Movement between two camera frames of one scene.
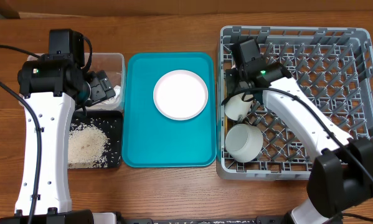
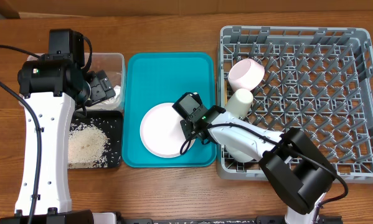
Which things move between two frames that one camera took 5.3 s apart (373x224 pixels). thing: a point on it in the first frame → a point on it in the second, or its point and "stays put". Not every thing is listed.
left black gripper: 101,87 stays put
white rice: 87,146 stays put
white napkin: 112,103 stays put
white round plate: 180,94 → 161,131
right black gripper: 231,88 → 184,127
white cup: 236,106 stays put
